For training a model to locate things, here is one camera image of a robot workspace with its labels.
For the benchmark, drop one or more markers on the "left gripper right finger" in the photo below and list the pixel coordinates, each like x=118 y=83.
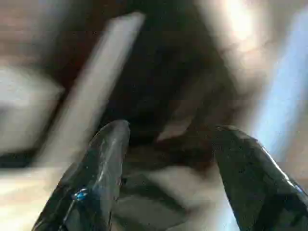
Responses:
x=260 y=187

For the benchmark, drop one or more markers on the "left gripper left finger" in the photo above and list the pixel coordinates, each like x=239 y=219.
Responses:
x=91 y=187

